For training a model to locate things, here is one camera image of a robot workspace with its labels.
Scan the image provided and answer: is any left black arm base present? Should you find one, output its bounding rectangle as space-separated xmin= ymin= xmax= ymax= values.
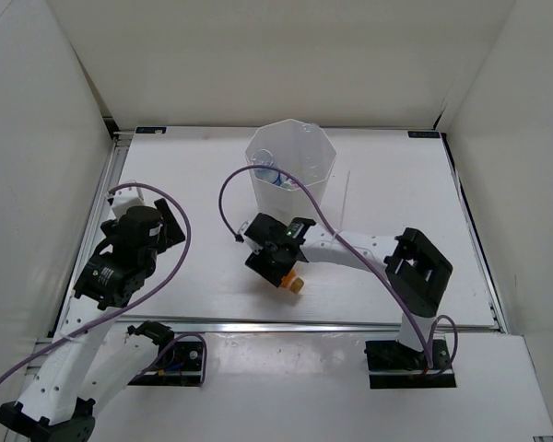
xmin=129 ymin=332 xmax=208 ymax=388

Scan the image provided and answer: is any clear unlabelled plastic bottle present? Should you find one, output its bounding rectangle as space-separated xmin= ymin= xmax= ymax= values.
xmin=300 ymin=122 xmax=322 ymax=138

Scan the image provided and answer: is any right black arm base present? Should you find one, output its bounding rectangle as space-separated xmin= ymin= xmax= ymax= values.
xmin=364 ymin=339 xmax=457 ymax=390

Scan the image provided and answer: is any white label clear bottle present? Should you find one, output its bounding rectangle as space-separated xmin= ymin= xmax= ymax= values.
xmin=280 ymin=178 xmax=299 ymax=191

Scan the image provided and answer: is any wrist black camera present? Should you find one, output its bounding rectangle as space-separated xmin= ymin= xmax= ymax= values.
xmin=243 ymin=213 xmax=287 ymax=250
xmin=96 ymin=206 xmax=162 ymax=267

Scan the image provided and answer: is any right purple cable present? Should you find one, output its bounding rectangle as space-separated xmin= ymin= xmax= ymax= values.
xmin=218 ymin=166 xmax=460 ymax=377

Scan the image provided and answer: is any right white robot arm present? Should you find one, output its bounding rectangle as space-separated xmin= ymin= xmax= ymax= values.
xmin=239 ymin=214 xmax=453 ymax=368

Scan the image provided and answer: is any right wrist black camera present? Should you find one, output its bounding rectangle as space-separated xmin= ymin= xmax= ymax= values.
xmin=243 ymin=213 xmax=287 ymax=250

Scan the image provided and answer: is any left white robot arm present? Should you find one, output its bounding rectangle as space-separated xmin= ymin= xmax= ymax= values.
xmin=0 ymin=195 xmax=191 ymax=441

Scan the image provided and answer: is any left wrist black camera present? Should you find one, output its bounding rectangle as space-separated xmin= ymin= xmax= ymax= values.
xmin=96 ymin=206 xmax=162 ymax=267

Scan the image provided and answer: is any aluminium left frame rail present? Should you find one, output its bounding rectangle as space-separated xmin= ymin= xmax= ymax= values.
xmin=4 ymin=117 xmax=133 ymax=442

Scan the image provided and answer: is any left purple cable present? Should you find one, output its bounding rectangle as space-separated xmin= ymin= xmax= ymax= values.
xmin=0 ymin=182 xmax=208 ymax=406

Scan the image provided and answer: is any aluminium front rail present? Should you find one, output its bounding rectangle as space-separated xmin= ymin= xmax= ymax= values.
xmin=59 ymin=317 xmax=406 ymax=335

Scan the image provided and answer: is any blue label clear bottle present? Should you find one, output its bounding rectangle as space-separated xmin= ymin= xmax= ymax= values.
xmin=250 ymin=149 xmax=282 ymax=186

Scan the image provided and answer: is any purple cable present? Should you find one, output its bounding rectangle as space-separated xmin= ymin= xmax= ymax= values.
xmin=218 ymin=166 xmax=460 ymax=377
xmin=0 ymin=182 xmax=208 ymax=406

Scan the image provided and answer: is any white faceted plastic bin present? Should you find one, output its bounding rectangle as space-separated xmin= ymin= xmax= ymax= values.
xmin=245 ymin=119 xmax=336 ymax=224

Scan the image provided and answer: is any orange juice bottle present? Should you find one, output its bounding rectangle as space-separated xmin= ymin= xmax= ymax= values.
xmin=279 ymin=270 xmax=304 ymax=295

